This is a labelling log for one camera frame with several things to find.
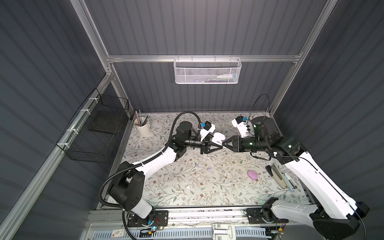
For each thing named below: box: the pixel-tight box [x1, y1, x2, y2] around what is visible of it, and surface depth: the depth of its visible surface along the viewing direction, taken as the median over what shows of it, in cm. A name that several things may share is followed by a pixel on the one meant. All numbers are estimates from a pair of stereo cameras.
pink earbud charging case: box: [247, 170, 258, 180], surface depth 89 cm
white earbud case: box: [211, 132, 226, 146], surface depth 70 cm
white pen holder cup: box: [133, 116, 151, 136], surface depth 104 cm
